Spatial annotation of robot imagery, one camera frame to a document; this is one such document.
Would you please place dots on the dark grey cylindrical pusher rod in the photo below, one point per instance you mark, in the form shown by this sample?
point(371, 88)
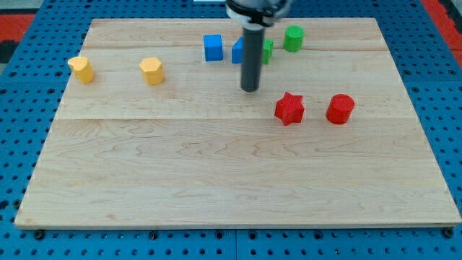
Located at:
point(251, 60)

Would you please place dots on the yellow hexagon block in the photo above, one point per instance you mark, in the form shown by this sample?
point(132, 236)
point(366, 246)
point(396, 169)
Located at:
point(152, 71)

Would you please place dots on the green star block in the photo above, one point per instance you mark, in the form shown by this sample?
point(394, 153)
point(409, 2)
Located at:
point(268, 45)

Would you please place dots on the blue block behind rod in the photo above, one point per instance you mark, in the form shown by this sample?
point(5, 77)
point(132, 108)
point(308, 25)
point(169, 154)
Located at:
point(237, 51)

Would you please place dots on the blue cube block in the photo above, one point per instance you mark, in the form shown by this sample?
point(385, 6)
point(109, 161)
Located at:
point(213, 47)

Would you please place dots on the green cylinder block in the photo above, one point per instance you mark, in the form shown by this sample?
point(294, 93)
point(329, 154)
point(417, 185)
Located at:
point(293, 38)

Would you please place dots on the red star block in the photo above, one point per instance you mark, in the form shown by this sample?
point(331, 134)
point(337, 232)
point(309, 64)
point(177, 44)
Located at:
point(290, 109)

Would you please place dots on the red cylinder block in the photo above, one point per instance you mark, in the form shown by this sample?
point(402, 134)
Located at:
point(340, 108)

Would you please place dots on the wooden board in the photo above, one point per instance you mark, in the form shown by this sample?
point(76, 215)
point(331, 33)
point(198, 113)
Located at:
point(197, 152)

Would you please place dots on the yellow heart block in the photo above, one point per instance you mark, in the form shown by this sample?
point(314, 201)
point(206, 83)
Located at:
point(82, 69)

